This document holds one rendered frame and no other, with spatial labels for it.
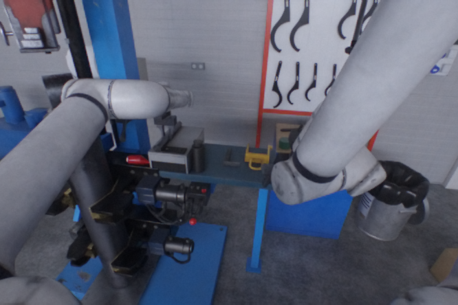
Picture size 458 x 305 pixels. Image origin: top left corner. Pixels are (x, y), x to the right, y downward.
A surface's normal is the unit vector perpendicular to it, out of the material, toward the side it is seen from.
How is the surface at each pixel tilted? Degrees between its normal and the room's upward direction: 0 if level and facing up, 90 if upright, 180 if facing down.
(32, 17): 90
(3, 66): 90
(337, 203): 90
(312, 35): 90
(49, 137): 29
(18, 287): 9
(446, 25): 109
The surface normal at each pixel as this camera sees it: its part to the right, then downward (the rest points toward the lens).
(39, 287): 0.15, -0.92
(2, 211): 0.73, -0.50
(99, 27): -0.16, 0.49
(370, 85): -0.69, 0.48
